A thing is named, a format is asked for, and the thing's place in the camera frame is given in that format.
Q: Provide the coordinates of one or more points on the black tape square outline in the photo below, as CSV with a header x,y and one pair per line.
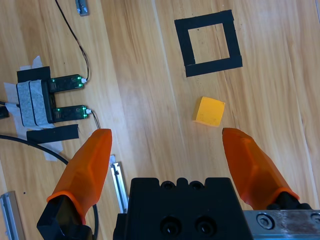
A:
x,y
185,42

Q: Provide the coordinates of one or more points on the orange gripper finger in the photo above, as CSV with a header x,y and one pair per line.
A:
x,y
252,170
85,175

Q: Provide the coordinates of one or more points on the black USB hub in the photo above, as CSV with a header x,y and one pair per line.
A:
x,y
48,100

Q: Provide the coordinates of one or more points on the yellow wooden block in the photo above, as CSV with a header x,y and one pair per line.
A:
x,y
208,112

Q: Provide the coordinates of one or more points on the white masking tape strip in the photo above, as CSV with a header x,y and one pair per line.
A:
x,y
23,105
36,62

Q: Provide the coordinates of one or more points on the black dongle with green lights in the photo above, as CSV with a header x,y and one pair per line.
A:
x,y
65,82
70,113

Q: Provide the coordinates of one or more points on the small grey metal bracket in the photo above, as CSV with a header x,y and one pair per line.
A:
x,y
82,7

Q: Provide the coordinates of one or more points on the black tape piece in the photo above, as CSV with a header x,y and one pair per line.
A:
x,y
32,73
52,133

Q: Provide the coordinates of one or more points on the black sensor device with LEDs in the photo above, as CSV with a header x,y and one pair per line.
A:
x,y
38,105

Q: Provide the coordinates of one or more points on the aluminium profile rail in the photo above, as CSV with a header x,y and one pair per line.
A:
x,y
10,215
119,185

